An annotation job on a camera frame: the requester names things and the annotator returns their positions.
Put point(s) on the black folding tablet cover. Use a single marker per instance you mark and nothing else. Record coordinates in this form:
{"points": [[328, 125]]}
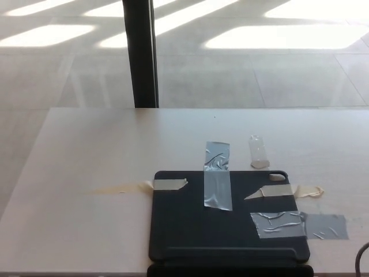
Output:
{"points": [[178, 219]]}

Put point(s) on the long beige masking tape strip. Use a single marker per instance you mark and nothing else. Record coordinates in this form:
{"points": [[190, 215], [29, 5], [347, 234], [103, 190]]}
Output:
{"points": [[168, 184]]}

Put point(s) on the clear tape piece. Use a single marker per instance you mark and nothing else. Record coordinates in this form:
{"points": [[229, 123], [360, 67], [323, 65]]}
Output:
{"points": [[257, 150]]}

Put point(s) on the beige masking tape, curled end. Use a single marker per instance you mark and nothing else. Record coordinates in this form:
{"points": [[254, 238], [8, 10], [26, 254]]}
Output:
{"points": [[278, 190]]}

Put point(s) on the long grey duct tape strip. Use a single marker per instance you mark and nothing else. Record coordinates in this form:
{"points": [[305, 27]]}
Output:
{"points": [[217, 173]]}

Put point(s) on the black window frame post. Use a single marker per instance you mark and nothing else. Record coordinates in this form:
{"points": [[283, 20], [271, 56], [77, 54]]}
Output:
{"points": [[141, 57]]}

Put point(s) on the wide grey duct tape strip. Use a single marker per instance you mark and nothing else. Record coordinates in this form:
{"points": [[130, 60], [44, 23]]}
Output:
{"points": [[323, 226]]}

